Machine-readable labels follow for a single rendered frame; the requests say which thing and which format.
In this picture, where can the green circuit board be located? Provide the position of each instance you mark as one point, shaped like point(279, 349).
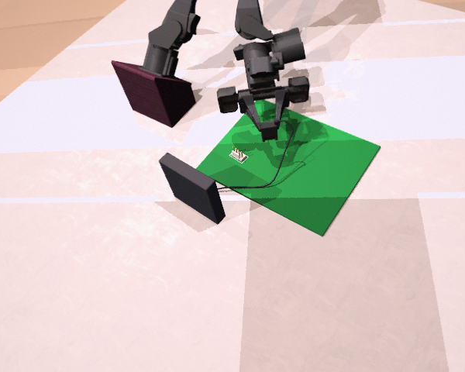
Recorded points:
point(321, 167)

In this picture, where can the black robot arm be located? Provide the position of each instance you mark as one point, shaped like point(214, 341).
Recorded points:
point(180, 24)

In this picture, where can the black cable with plug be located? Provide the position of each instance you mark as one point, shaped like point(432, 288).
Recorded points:
point(269, 132)

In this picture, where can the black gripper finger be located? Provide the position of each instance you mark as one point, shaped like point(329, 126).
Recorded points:
point(282, 98)
point(247, 106)

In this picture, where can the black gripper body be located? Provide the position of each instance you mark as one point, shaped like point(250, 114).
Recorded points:
point(262, 88)

